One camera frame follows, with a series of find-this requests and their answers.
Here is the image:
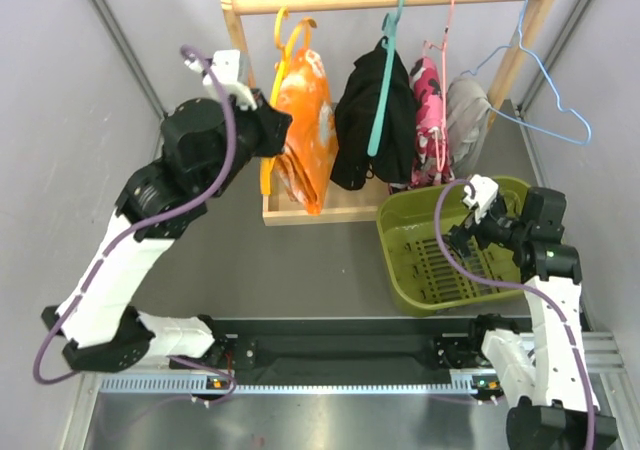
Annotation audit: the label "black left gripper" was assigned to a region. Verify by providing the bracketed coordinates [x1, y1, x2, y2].
[202, 88, 292, 200]

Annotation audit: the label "orange plastic hanger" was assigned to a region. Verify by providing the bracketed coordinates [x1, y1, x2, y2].
[260, 6, 317, 196]

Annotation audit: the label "orange white trousers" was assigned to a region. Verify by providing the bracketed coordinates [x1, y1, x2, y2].
[274, 49, 339, 215]

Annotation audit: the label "black trousers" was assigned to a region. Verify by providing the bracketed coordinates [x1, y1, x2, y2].
[331, 38, 418, 190]

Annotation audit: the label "teal plastic hanger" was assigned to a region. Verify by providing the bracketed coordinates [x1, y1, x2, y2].
[367, 0, 405, 157]

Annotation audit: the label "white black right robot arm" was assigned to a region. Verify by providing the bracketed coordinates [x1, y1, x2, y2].
[436, 175, 619, 449]

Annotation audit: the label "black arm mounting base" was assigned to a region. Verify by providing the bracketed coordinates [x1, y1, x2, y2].
[189, 334, 488, 371]

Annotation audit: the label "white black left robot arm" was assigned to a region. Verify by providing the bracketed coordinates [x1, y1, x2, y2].
[42, 89, 293, 373]

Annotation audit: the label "pink camouflage trousers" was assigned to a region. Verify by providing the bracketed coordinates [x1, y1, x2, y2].
[389, 56, 453, 194]

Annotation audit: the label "grey trousers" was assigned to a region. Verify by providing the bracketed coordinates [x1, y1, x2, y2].
[446, 77, 491, 177]

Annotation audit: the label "olive green plastic basket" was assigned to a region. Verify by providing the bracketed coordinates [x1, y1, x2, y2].
[376, 176, 529, 317]

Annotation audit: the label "wooden clothes rack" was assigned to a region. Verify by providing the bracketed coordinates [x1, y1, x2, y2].
[220, 0, 561, 227]

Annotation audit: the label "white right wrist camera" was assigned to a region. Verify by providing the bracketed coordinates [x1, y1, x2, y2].
[462, 174, 499, 223]

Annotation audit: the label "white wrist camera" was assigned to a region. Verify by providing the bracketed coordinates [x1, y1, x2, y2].
[184, 49, 257, 110]
[462, 174, 499, 223]

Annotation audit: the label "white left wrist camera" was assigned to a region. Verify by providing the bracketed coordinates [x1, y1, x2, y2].
[184, 49, 257, 110]

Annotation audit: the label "pink wire hanger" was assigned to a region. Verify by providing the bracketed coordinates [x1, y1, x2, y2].
[425, 0, 456, 173]

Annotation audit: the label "blue wire hanger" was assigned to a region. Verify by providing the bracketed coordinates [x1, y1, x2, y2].
[459, 0, 593, 146]

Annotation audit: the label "grey slotted cable duct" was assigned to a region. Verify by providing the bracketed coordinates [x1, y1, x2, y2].
[99, 372, 496, 395]

